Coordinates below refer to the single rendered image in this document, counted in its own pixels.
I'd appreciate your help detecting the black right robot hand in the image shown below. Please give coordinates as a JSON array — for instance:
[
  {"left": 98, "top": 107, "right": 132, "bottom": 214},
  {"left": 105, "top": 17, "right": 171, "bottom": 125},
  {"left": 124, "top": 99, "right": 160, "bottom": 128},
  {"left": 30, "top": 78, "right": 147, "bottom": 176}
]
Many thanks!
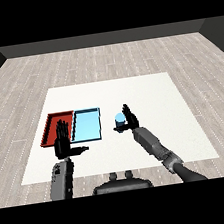
[{"left": 109, "top": 101, "right": 142, "bottom": 134}]

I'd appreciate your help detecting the light blue shallow open box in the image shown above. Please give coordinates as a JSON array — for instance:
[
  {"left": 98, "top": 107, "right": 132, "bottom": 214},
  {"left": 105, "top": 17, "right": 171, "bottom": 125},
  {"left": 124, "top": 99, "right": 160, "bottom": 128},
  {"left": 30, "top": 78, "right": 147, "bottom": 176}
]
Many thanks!
[{"left": 65, "top": 106, "right": 105, "bottom": 145}]

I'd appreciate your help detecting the small blue can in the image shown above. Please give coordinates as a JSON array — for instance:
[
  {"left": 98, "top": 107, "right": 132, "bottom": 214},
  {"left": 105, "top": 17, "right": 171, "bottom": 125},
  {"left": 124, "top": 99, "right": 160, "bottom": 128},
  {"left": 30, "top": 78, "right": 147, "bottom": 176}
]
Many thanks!
[{"left": 112, "top": 111, "right": 129, "bottom": 135}]

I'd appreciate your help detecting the dark grey robot body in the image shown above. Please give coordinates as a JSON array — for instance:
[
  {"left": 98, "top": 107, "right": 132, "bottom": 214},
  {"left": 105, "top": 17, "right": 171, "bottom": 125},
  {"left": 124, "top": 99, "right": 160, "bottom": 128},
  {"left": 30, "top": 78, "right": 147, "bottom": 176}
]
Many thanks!
[{"left": 90, "top": 167, "right": 154, "bottom": 196}]

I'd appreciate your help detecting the red shallow open box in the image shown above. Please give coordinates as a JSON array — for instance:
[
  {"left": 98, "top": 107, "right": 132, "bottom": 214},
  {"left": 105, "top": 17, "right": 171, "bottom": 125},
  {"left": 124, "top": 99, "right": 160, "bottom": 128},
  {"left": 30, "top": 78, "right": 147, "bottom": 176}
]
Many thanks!
[{"left": 36, "top": 109, "right": 79, "bottom": 149}]

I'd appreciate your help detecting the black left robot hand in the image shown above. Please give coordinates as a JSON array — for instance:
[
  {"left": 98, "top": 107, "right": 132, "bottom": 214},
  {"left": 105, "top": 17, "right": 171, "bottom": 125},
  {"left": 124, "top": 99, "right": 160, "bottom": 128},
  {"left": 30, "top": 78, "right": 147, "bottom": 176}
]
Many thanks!
[{"left": 50, "top": 115, "right": 91, "bottom": 161}]

